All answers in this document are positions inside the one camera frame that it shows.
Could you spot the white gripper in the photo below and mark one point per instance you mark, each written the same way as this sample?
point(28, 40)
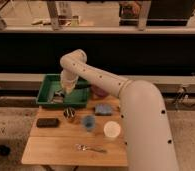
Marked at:
point(68, 81)

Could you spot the small scrub brush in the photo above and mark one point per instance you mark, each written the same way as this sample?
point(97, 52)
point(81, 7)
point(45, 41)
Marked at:
point(58, 97)

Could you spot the green plastic tray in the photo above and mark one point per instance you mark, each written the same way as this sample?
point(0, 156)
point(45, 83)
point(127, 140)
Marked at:
point(78, 98)

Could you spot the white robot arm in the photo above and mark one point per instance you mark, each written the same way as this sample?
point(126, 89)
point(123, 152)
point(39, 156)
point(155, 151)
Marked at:
point(149, 142)

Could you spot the small metal cup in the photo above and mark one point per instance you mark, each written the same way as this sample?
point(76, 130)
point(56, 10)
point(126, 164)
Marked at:
point(69, 114)

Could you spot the dark purple bowl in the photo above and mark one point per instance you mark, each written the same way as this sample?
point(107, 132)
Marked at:
point(99, 92)

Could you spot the blue sponge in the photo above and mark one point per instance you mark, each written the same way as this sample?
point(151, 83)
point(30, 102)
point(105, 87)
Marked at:
point(103, 109)

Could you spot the blue plastic cup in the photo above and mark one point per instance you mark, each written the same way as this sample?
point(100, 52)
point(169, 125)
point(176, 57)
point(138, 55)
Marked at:
point(89, 122)

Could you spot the black rectangular case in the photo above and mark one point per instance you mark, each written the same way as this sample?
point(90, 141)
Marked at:
point(47, 123)

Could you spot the black object on floor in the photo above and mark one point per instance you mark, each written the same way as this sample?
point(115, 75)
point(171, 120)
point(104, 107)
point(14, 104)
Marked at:
point(4, 150)

